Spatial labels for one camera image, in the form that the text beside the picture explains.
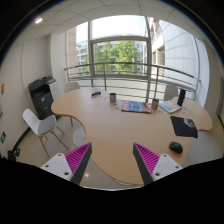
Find white round stool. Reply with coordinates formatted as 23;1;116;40
73;127;86;147

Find colourful magazine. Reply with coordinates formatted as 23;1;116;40
121;100;151;113

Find white chair far right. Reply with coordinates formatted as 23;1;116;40
164;84;178;101

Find open white booklet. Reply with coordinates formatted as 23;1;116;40
159;100;181;114

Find black computer mouse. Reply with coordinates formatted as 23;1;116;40
169;142;183;154

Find black mouse pad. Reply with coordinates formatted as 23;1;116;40
171;116;198;138

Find white chair wooden legs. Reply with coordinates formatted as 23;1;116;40
23;109;68;150

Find patterned cup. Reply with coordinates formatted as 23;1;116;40
151;98;159;109

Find small black box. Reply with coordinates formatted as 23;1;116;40
91;91;101;98

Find round ceiling light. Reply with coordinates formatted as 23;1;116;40
34;17;43;24

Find green wall sign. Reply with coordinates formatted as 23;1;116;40
0;131;6;143

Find metal balcony railing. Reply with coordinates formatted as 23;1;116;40
65;62;200;102

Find black office printer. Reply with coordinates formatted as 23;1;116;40
28;76;55;119

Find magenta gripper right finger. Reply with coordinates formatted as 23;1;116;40
133;143;182;185

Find orange wall sign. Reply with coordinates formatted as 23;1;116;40
1;83;5;95

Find dark patterned mug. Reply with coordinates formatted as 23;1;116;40
109;93;116;102

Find black cylindrical speaker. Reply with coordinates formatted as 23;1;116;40
177;89;186;106

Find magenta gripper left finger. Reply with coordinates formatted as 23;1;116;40
42;143;92;185

